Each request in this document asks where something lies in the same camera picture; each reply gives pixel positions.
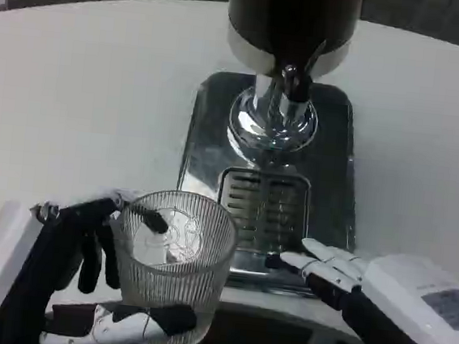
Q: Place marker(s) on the steel drip tray base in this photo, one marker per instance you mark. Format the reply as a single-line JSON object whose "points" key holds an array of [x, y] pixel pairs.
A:
{"points": [[208, 137]]}

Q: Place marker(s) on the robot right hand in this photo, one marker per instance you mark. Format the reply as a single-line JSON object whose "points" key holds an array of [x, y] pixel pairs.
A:
{"points": [[404, 294]]}

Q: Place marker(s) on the black slotted drip grid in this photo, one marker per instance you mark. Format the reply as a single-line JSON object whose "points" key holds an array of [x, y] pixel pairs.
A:
{"points": [[259, 207]]}

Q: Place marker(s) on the clear ribbed glass cup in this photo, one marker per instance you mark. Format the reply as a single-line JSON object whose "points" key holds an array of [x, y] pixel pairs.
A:
{"points": [[174, 280]]}

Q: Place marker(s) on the black steel drink dispenser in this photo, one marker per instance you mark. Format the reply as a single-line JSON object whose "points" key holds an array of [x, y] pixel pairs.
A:
{"points": [[289, 19]]}

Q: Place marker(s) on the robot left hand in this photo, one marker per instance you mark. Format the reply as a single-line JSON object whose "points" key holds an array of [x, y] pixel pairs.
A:
{"points": [[47, 252]]}

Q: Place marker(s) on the black dispenser tap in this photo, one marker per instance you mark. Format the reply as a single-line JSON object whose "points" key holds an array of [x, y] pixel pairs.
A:
{"points": [[296, 85]]}

